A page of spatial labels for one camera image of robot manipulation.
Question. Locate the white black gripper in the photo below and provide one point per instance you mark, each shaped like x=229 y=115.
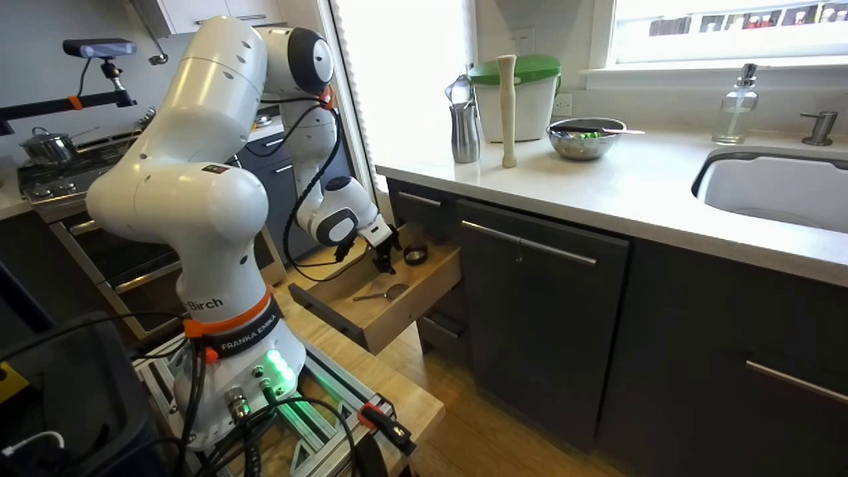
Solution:
x=377 y=231

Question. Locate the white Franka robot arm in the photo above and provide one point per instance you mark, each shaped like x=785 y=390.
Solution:
x=195 y=194

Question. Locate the wooden drawer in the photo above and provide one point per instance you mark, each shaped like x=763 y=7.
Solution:
x=388 y=309

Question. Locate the dark narrow drawer front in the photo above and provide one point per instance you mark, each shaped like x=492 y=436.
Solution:
x=419 y=208

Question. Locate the metal strainer spoon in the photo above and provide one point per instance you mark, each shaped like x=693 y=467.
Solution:
x=395 y=290

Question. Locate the wooden robot platform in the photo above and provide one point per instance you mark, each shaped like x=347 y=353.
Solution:
x=398 y=387

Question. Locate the steel thermos bottle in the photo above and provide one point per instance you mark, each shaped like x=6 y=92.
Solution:
x=465 y=133

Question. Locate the dark dishwasher front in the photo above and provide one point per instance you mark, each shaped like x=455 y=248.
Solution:
x=540 y=319

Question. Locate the wooden pestle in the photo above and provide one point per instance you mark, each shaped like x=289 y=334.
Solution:
x=508 y=115

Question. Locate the white bin green lid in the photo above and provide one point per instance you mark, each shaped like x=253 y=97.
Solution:
x=533 y=97

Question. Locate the metal bowl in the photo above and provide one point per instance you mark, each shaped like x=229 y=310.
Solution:
x=583 y=147

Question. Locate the stainless oven range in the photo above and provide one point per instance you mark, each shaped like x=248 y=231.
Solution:
x=116 y=255

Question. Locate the black plastic crate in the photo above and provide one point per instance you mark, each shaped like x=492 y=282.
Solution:
x=69 y=398

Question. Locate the dark wide cabinet front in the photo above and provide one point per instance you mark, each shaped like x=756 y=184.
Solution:
x=724 y=372

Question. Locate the black stand bar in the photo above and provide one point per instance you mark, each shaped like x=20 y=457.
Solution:
x=44 y=107

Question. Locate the clear soap dispenser bottle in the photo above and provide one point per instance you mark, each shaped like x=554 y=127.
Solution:
x=734 y=110

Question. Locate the undermount kitchen sink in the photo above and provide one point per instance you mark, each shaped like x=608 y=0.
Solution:
x=778 y=188

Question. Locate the metal countertop sink fixture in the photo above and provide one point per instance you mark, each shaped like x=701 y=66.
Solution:
x=823 y=127

